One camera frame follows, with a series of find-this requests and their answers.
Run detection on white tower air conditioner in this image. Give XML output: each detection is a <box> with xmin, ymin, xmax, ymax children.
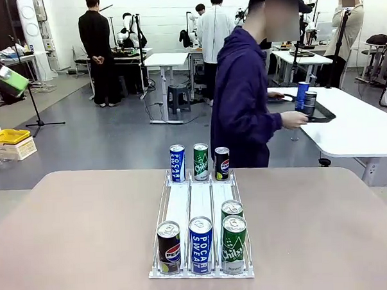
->
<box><xmin>15</xmin><ymin>0</ymin><xmax>55</xmax><ymax>83</ymax></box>

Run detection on black microphone stand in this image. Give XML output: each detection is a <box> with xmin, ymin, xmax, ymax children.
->
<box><xmin>8</xmin><ymin>32</ymin><xmax>67</xmax><ymax>139</ymax></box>

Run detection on black bag under desk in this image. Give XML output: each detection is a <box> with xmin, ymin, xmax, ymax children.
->
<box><xmin>0</xmin><ymin>81</ymin><xmax>26</xmax><ymax>106</ymax></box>

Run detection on person in purple hoodie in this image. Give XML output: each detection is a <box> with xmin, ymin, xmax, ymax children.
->
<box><xmin>204</xmin><ymin>0</ymin><xmax>311</xmax><ymax>171</ymax></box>

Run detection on black camera tripod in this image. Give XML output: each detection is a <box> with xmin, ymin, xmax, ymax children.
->
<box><xmin>323</xmin><ymin>9</ymin><xmax>354</xmax><ymax>89</ymax></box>

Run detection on large white table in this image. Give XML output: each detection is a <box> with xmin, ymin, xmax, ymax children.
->
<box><xmin>266</xmin><ymin>82</ymin><xmax>387</xmax><ymax>191</ymax></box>

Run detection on grey plastic stool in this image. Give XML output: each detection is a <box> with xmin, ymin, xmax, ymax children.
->
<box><xmin>166</xmin><ymin>83</ymin><xmax>192</xmax><ymax>115</ymax></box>

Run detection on green Chilsung can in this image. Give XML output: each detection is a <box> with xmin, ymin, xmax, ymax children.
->
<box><xmin>220</xmin><ymin>199</ymin><xmax>245</xmax><ymax>219</ymax></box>
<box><xmin>219</xmin><ymin>215</ymin><xmax>249</xmax><ymax>275</ymax></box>
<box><xmin>192</xmin><ymin>142</ymin><xmax>211</xmax><ymax>182</ymax></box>

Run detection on black bag on table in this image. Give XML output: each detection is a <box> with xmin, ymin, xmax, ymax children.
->
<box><xmin>365</xmin><ymin>33</ymin><xmax>387</xmax><ymax>47</ymax></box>

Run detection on person's right hand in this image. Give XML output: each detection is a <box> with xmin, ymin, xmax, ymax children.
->
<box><xmin>280</xmin><ymin>110</ymin><xmax>309</xmax><ymax>131</ymax></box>

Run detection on yellow and white plastic crate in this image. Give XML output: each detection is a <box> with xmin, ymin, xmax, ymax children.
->
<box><xmin>0</xmin><ymin>128</ymin><xmax>38</xmax><ymax>162</ymax></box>

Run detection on person in beige jacket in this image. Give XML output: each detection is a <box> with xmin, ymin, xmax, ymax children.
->
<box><xmin>322</xmin><ymin>0</ymin><xmax>368</xmax><ymax>89</ymax></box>

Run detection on white can dispenser rack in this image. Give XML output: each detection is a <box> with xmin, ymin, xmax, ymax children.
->
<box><xmin>144</xmin><ymin>166</ymin><xmax>255</xmax><ymax>284</ymax></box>

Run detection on black serving tray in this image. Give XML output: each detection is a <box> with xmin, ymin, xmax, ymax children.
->
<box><xmin>266</xmin><ymin>90</ymin><xmax>337</xmax><ymax>126</ymax></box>

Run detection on white standing desk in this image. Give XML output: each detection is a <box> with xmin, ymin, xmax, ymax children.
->
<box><xmin>143</xmin><ymin>51</ymin><xmax>193</xmax><ymax>126</ymax></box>
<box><xmin>271</xmin><ymin>47</ymin><xmax>335</xmax><ymax>88</ymax></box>

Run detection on black light stand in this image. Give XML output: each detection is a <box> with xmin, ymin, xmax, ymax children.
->
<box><xmin>135</xmin><ymin>13</ymin><xmax>149</xmax><ymax>100</ymax></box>

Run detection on blue Pocari Sweat can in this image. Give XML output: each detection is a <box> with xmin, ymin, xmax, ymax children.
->
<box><xmin>187</xmin><ymin>216</ymin><xmax>216</xmax><ymax>276</ymax></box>
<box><xmin>168</xmin><ymin>144</ymin><xmax>187</xmax><ymax>183</ymax></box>
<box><xmin>293</xmin><ymin>81</ymin><xmax>311</xmax><ymax>113</ymax></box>

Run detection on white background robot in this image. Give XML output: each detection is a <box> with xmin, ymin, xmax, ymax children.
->
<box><xmin>116</xmin><ymin>12</ymin><xmax>148</xmax><ymax>49</ymax></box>

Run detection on black backpack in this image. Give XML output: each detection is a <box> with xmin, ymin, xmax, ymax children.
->
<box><xmin>178</xmin><ymin>29</ymin><xmax>192</xmax><ymax>49</ymax></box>

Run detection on man in white shirt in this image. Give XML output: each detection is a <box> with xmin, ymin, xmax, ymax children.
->
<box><xmin>196</xmin><ymin>0</ymin><xmax>239</xmax><ymax>107</ymax></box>

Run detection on black Pepsi can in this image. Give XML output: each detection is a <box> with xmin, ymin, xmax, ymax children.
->
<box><xmin>214</xmin><ymin>146</ymin><xmax>232</xmax><ymax>182</ymax></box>
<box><xmin>156</xmin><ymin>219</ymin><xmax>183</xmax><ymax>276</ymax></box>
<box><xmin>302</xmin><ymin>90</ymin><xmax>319</xmax><ymax>118</ymax></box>

